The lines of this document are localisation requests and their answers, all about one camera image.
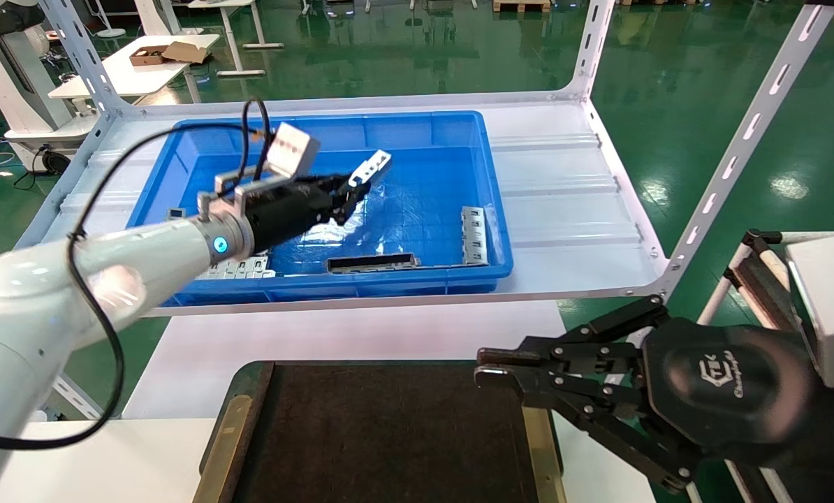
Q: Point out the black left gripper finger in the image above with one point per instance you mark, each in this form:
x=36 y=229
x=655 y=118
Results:
x=337 y=186
x=340 y=208

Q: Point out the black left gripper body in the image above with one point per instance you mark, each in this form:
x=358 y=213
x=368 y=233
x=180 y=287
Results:
x=281 y=213

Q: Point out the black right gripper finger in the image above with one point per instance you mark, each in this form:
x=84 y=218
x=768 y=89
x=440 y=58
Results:
x=584 y=346
x=598 y=419

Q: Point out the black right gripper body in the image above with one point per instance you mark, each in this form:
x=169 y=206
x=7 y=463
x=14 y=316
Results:
x=731 y=384

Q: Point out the grey ladder-shaped metal part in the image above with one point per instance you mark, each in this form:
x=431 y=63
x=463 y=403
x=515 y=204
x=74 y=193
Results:
x=371 y=168

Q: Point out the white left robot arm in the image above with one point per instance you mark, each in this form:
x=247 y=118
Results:
x=54 y=293

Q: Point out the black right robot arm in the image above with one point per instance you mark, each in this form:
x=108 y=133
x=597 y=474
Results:
x=822 y=447

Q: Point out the small grey metal part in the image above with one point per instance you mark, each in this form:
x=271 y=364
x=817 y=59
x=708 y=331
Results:
x=176 y=213

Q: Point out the black flat container tray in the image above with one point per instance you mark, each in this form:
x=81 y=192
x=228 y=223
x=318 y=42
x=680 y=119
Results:
x=389 y=433

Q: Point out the large blue plastic bin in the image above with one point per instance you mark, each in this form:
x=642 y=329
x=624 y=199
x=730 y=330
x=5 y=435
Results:
x=417 y=202

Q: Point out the black and cream tube trolley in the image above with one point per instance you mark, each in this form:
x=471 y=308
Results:
x=763 y=279

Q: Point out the white perforated metal shelf rack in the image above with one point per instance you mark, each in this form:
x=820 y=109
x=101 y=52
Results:
x=564 y=209

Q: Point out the brown cardboard box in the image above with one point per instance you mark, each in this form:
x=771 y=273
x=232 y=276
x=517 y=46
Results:
x=186 y=51

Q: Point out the white desk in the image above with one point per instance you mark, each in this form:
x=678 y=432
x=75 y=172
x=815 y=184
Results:
x=123 y=80
x=232 y=28

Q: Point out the wooden pallet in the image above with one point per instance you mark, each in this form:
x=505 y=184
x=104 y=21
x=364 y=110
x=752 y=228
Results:
x=522 y=5

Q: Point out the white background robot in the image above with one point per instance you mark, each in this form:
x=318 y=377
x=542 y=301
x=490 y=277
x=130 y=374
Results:
x=19 y=91

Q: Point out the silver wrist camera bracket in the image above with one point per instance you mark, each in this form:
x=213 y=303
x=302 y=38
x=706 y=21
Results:
x=239 y=192

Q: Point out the light grey metal bracket part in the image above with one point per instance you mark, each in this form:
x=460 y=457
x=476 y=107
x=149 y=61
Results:
x=262 y=265
x=228 y=271

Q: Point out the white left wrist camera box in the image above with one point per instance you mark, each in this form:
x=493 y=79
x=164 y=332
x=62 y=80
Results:
x=293 y=148

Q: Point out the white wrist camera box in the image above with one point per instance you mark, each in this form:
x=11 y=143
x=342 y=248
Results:
x=293 y=148
x=832 y=307

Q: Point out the dark long metal rail part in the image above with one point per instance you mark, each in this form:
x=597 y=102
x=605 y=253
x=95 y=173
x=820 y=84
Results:
x=371 y=263

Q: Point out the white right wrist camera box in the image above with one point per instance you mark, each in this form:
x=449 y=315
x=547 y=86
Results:
x=832 y=307

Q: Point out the grey perforated metal bracket part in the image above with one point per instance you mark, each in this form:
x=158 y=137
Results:
x=474 y=236

